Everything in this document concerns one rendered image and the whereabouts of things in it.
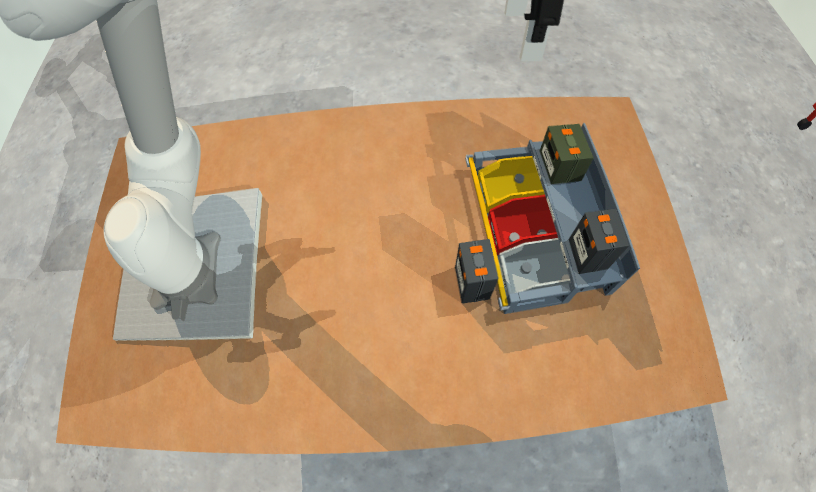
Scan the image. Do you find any grey metal shelf rack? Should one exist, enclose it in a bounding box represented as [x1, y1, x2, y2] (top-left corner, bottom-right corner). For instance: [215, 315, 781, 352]
[465, 123, 640, 314]

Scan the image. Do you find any black tool case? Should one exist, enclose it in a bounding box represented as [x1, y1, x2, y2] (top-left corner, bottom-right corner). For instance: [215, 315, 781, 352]
[569, 209, 629, 274]

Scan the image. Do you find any yellow long thin bar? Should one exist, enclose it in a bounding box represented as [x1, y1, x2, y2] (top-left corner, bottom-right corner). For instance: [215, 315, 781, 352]
[468, 158, 508, 306]

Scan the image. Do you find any yellow open bin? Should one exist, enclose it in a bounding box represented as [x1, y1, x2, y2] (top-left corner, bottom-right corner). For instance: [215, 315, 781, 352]
[479, 156, 544, 213]

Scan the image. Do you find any grey open bin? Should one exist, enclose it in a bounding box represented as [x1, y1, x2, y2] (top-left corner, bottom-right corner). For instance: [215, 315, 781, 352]
[499, 238, 571, 297]

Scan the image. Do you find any red bin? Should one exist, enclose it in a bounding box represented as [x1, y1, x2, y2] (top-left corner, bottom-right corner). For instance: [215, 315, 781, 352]
[489, 195, 558, 255]

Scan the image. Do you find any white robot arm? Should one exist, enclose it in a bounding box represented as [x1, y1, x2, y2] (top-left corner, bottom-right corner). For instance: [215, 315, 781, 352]
[0, 0, 221, 322]

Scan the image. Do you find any dark green tool case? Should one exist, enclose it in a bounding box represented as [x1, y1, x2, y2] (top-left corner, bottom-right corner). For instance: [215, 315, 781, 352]
[540, 124, 594, 184]

